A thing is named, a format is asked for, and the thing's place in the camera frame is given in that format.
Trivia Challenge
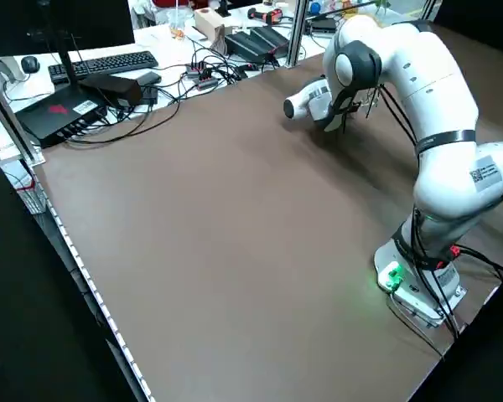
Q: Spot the black wire tripod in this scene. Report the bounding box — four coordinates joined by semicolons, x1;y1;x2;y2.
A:
362;86;383;121

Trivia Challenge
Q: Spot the flat black device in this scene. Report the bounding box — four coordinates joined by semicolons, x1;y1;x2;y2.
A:
309;18;339;34

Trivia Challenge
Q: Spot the black ridged power supply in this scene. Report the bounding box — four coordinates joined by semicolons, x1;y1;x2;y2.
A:
249;26;291;58
225;32;277;60

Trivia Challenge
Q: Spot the orange black power tool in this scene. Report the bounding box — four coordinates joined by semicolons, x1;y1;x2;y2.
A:
246;7;283;25

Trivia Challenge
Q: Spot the grey usb hub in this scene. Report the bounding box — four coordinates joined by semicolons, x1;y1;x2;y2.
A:
185;60;220;91

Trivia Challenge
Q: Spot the wooden box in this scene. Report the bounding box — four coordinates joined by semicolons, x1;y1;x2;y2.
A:
193;7;228;42

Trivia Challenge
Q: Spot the clear plastic cup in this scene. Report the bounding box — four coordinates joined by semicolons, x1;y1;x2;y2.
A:
167;8;188;41

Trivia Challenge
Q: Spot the small black box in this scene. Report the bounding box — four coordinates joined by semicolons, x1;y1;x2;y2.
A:
134;70;163;88

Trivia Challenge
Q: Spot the black power brick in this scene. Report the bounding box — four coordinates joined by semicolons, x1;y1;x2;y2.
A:
80;74;144;110

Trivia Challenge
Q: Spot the black keyboard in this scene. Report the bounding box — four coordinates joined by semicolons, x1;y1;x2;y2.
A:
48;50;159;85

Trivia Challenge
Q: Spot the black computer with red logo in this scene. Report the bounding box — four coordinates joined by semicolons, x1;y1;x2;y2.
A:
15;85;110;149

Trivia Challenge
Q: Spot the black monitor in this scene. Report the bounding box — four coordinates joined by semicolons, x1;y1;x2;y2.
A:
0;0;136;95

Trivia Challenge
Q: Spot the aluminium frame post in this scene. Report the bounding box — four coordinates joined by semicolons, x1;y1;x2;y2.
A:
285;0;308;68
0;62;46;165

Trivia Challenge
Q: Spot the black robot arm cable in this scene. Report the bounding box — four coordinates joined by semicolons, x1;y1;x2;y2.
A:
376;83;503;361

